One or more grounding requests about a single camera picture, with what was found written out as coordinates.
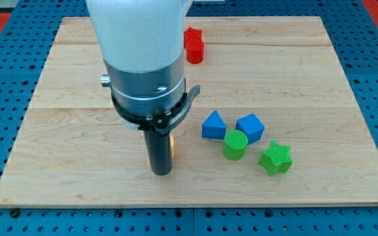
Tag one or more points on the red cylinder block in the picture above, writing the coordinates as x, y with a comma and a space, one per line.
195, 51

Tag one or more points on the green cylinder block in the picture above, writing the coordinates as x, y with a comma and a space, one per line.
235, 143

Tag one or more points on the yellow heart block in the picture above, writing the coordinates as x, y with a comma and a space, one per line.
172, 144

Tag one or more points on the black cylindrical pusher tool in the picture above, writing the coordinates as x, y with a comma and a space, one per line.
159, 152

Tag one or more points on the blue triangle block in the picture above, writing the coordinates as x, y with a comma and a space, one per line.
213, 126

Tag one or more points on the red pentagon block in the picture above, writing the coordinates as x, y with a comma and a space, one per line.
192, 34

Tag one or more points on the green star block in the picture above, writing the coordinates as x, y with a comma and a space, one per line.
276, 158

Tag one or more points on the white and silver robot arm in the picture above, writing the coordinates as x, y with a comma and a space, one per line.
142, 44

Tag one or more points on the light wooden board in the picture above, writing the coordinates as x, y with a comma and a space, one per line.
72, 151

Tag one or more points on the blue cube block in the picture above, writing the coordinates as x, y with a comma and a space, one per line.
252, 127

